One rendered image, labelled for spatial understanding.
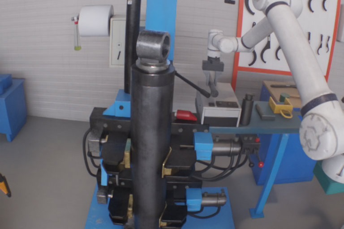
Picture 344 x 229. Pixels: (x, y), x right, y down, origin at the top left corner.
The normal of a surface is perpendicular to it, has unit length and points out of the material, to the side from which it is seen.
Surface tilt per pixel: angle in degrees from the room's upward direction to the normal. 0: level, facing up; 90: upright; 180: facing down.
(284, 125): 0
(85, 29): 109
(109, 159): 0
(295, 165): 90
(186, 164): 0
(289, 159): 90
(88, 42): 90
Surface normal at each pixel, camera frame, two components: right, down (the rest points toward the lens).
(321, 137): -0.91, 0.11
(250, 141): 0.05, -0.91
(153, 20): -0.01, 0.40
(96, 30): -0.04, 0.77
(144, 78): -0.30, 0.37
